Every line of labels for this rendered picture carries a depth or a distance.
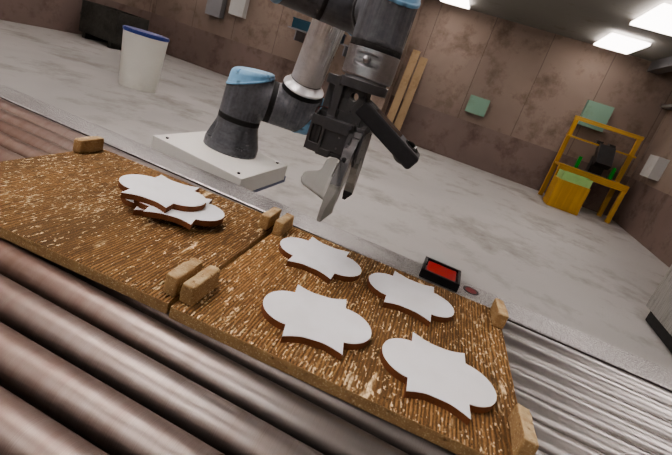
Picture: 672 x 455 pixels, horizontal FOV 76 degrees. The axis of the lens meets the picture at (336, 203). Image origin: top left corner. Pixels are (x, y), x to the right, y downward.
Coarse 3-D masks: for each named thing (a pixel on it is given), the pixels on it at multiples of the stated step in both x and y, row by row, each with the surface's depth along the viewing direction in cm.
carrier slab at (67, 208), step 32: (32, 160) 72; (64, 160) 76; (96, 160) 81; (128, 160) 86; (0, 192) 60; (32, 192) 62; (64, 192) 66; (96, 192) 69; (0, 224) 53; (32, 224) 55; (64, 224) 57; (96, 224) 60; (128, 224) 63; (160, 224) 66; (224, 224) 73; (256, 224) 77; (64, 256) 51; (96, 256) 53; (128, 256) 55; (160, 256) 57; (192, 256) 60; (224, 256) 63; (128, 288) 50; (160, 288) 51
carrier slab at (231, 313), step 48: (240, 288) 56; (288, 288) 60; (336, 288) 64; (240, 336) 47; (384, 336) 56; (432, 336) 60; (480, 336) 64; (336, 384) 45; (384, 384) 48; (432, 432) 44; (480, 432) 45
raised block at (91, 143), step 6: (78, 138) 81; (84, 138) 82; (90, 138) 83; (96, 138) 84; (102, 138) 86; (78, 144) 81; (84, 144) 81; (90, 144) 83; (96, 144) 84; (102, 144) 86; (78, 150) 81; (84, 150) 82; (90, 150) 83; (96, 150) 85
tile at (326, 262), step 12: (288, 240) 72; (300, 240) 74; (312, 240) 75; (288, 252) 68; (300, 252) 69; (312, 252) 71; (324, 252) 72; (336, 252) 74; (348, 252) 75; (288, 264) 66; (300, 264) 66; (312, 264) 67; (324, 264) 68; (336, 264) 69; (348, 264) 71; (324, 276) 65; (336, 276) 67; (348, 276) 67
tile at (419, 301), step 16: (384, 288) 67; (400, 288) 68; (416, 288) 70; (432, 288) 72; (384, 304) 63; (400, 304) 64; (416, 304) 65; (432, 304) 67; (448, 304) 68; (432, 320) 64; (448, 320) 65
